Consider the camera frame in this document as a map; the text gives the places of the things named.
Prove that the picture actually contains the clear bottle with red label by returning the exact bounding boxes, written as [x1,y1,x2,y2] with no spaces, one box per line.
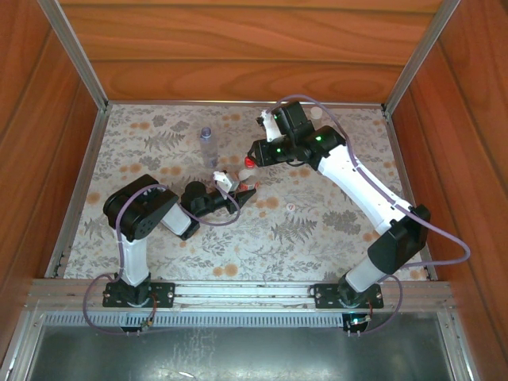
[237,166,261,191]

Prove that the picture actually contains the clear purple-tinted bottle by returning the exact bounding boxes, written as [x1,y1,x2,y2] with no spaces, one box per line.
[198,126,219,168]

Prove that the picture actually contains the floral tablecloth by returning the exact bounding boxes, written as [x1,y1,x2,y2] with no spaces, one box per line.
[63,103,433,282]

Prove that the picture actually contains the shiny metal sheet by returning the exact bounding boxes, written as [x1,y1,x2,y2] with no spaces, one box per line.
[23,323,457,381]

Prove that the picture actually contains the small circuit board with LED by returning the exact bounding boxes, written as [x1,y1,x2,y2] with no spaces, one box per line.
[344,313,373,331]

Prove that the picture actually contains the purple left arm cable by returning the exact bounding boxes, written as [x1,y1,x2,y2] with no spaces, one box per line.
[81,184,242,337]

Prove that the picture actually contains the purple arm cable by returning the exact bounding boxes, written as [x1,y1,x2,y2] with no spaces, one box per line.
[81,184,242,337]
[264,94,471,338]

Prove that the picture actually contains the long aluminium table edge rail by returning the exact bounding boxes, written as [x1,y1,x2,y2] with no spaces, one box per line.
[106,99,385,109]

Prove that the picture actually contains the aluminium mounting rail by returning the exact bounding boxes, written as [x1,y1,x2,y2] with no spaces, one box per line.
[25,277,454,314]

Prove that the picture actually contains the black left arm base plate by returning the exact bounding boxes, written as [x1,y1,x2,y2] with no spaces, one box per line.
[102,280,175,309]

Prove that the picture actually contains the aluminium table side rail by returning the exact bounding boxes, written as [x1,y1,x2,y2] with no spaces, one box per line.
[44,109,109,279]
[383,112,437,280]

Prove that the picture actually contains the grey slotted cable duct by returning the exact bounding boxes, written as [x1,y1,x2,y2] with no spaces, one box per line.
[39,311,441,329]

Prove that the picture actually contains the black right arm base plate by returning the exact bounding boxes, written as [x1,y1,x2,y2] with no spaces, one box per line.
[313,282,385,310]

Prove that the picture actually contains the aluminium frame post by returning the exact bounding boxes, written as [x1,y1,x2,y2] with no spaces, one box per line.
[381,0,462,114]
[37,0,111,114]

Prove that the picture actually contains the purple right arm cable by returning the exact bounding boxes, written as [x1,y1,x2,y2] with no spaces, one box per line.
[264,94,471,338]

